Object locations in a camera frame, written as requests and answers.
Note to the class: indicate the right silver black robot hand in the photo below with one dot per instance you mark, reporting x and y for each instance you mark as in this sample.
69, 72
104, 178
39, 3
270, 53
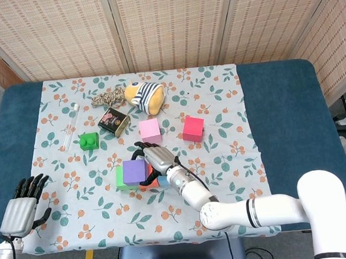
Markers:
160, 159

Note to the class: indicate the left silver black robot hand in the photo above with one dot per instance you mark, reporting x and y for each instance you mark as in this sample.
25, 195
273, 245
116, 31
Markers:
17, 216

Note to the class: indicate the blue foam cube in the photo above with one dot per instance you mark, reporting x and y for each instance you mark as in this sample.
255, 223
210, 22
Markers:
164, 182

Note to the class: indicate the orange foam cube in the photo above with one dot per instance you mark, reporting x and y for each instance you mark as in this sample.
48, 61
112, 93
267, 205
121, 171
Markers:
155, 184

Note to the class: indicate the purple foam cube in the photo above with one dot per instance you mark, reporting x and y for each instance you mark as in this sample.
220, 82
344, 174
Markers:
134, 172

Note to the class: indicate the green foam cube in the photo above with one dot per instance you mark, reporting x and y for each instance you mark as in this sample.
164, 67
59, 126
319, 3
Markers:
119, 179

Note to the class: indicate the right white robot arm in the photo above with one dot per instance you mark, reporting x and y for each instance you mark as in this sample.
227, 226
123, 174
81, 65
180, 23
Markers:
289, 210

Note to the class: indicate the pink foam cube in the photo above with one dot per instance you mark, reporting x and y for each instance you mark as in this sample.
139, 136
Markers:
149, 131

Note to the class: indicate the red foam cube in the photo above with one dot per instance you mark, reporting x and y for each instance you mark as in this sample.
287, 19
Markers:
193, 128

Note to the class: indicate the floral berry tablecloth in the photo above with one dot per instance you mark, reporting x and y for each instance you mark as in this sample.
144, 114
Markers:
76, 204

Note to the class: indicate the black gold tin can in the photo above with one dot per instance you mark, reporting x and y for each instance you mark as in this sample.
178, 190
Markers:
113, 121

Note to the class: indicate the yellow striped plush toy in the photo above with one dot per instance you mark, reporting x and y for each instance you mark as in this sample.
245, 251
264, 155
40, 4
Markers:
146, 97

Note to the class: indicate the green toy building brick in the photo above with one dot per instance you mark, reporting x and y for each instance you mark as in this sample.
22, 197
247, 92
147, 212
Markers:
88, 142

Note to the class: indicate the clear plastic tube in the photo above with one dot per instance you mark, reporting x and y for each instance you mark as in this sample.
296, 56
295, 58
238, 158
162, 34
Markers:
71, 126

